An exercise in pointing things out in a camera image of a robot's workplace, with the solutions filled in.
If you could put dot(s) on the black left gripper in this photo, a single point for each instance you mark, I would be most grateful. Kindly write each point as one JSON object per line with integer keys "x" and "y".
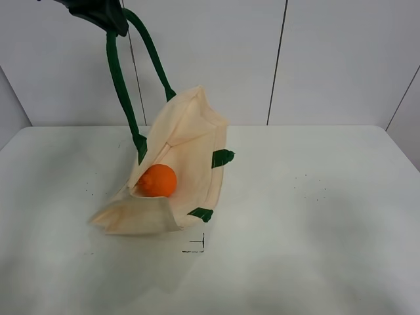
{"x": 106, "y": 14}

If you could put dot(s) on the orange fruit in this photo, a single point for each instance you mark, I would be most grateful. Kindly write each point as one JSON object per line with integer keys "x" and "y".
{"x": 159, "y": 180}

